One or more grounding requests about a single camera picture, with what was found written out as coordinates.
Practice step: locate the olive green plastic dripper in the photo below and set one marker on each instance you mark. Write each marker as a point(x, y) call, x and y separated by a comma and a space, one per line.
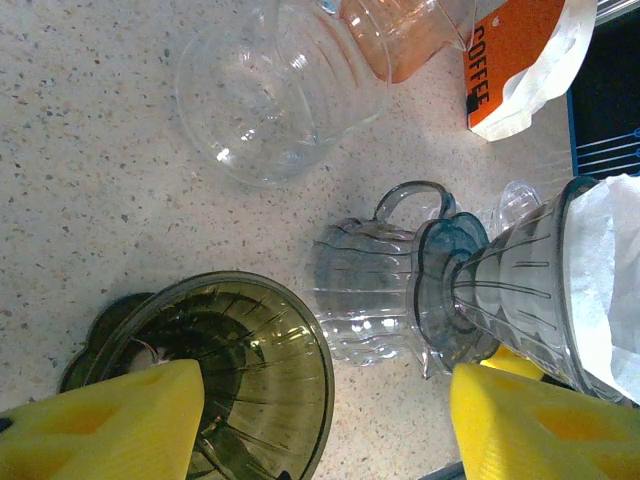
point(270, 360)

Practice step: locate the orange transparent coffee server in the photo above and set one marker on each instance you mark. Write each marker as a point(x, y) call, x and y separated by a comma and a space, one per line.
point(400, 45)

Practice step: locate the clear plastic dripper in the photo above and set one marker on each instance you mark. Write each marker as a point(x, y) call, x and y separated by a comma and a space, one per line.
point(520, 200)

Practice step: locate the orange white coffee filter package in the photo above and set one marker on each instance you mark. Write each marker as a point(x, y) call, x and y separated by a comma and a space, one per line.
point(505, 50)

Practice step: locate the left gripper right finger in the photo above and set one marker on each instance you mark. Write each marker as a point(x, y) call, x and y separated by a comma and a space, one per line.
point(540, 430)

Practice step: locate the clear glass coffee server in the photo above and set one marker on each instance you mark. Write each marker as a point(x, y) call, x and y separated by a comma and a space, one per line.
point(260, 125)

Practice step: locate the white paper coffee filter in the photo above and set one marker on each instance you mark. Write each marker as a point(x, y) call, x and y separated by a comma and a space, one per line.
point(600, 280)

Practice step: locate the smoky grey plastic dripper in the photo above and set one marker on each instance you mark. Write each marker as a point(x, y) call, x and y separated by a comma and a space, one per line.
point(505, 300)

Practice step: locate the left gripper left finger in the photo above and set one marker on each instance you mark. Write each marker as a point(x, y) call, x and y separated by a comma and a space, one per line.
point(100, 430)

